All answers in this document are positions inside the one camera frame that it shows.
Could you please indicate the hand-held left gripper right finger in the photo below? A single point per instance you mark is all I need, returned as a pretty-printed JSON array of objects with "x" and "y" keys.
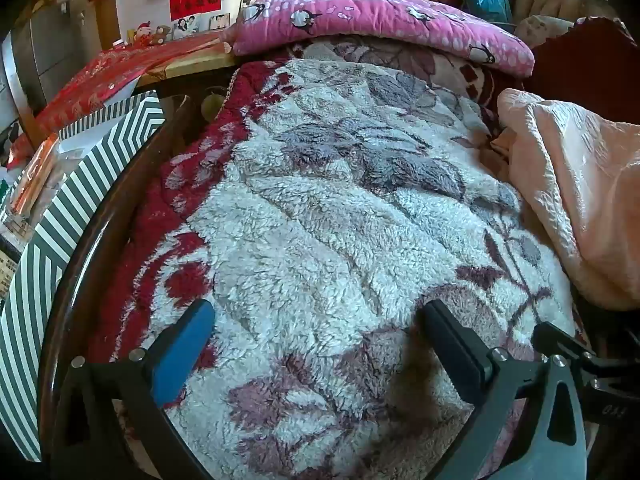
[{"x": 457, "y": 355}]

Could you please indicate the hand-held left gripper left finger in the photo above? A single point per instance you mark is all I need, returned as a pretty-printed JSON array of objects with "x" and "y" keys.
[{"x": 184, "y": 352}]

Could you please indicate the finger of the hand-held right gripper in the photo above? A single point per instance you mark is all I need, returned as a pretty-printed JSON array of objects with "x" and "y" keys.
[{"x": 560, "y": 337}]

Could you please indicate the green white striped box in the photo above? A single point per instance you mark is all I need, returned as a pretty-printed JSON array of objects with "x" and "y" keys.
[{"x": 75, "y": 240}]

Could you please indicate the peach blanket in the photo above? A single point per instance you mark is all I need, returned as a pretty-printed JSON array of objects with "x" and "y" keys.
[{"x": 580, "y": 185}]

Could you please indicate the floral fleece blanket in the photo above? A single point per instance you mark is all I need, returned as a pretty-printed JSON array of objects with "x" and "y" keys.
[{"x": 350, "y": 220}]

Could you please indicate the orange packet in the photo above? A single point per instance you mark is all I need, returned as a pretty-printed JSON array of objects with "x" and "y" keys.
[{"x": 35, "y": 175}]

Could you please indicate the brass knob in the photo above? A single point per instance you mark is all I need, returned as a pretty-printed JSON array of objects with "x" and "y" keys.
[{"x": 212, "y": 106}]

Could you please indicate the dark red cloth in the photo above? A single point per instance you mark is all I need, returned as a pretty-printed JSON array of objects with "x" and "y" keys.
[{"x": 590, "y": 65}]

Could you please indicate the red gold tablecloth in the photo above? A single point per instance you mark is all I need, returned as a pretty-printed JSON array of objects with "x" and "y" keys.
[{"x": 115, "y": 80}]

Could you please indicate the wooden table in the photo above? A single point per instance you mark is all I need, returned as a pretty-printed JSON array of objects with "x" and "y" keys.
[{"x": 195, "y": 65}]

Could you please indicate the brown plush toy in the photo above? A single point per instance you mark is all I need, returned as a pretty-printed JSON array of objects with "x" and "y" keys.
[{"x": 162, "y": 34}]

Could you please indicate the red plush doll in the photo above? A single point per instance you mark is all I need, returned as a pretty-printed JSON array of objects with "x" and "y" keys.
[{"x": 142, "y": 34}]

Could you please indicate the standing couple photo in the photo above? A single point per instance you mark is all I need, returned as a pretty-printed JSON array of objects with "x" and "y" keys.
[{"x": 186, "y": 26}]

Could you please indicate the small standing photo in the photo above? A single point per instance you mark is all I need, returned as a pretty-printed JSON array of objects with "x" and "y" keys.
[{"x": 219, "y": 21}]

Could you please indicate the teal bag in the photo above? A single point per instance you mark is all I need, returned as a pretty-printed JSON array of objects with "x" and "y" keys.
[{"x": 487, "y": 2}]

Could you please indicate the pink penguin pillow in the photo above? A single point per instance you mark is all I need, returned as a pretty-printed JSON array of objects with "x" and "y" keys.
[{"x": 380, "y": 15}]

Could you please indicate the dark wooden bed rail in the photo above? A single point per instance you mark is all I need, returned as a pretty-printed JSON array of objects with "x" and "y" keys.
[{"x": 125, "y": 180}]

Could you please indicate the red wall banner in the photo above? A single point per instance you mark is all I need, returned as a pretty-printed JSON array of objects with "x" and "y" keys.
[{"x": 194, "y": 4}]

